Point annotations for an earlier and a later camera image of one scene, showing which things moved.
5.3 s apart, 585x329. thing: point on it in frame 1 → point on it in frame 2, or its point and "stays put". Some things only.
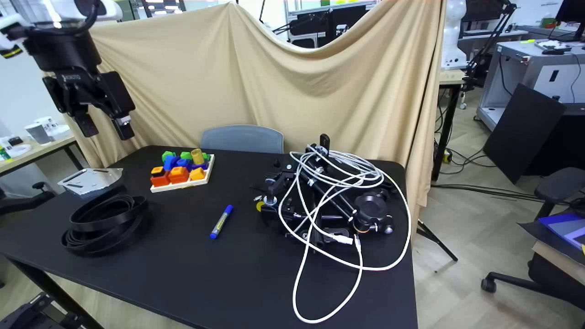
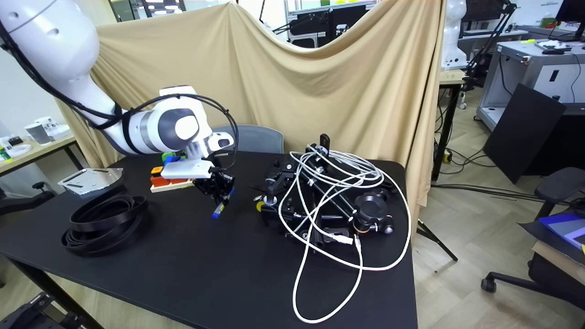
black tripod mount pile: x=327 y=196 stays put
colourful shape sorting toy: x=177 y=170 stays put
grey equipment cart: x=550 y=68 stays put
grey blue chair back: x=243 y=137 stays put
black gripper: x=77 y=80 → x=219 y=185
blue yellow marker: x=214 y=232 → x=215 y=214
